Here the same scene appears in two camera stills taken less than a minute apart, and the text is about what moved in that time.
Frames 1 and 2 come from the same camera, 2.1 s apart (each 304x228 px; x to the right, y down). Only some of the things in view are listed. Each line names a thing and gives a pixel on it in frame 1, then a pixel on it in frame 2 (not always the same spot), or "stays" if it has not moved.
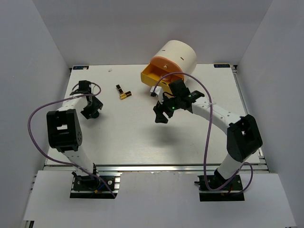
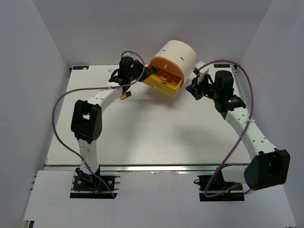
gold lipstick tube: (124, 95) stays
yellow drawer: (151, 76) stays
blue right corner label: (221, 65) stays
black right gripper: (159, 110) → (193, 88)
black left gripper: (97, 105) → (147, 74)
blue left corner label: (80, 67) stays
